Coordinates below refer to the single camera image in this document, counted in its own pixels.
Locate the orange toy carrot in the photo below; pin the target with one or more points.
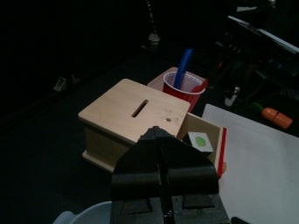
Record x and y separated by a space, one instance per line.
276 116

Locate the toy sushi roll green centre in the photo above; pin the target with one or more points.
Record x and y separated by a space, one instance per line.
200 142

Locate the blue toy utensil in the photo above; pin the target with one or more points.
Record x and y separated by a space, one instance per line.
184 64

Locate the red plastic cup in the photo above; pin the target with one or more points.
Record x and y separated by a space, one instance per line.
187 97

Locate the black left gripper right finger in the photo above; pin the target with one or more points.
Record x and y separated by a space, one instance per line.
191 175

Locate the pale blue toy pot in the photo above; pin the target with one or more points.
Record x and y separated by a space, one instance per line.
93 214

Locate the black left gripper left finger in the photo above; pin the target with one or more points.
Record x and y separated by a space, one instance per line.
136 172

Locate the white cutting board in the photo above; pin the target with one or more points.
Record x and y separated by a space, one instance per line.
256 169

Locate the wooden drawer with red front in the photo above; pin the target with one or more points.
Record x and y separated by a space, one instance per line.
194 124

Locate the wooden box with slot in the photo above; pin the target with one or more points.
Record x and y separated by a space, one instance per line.
124 105

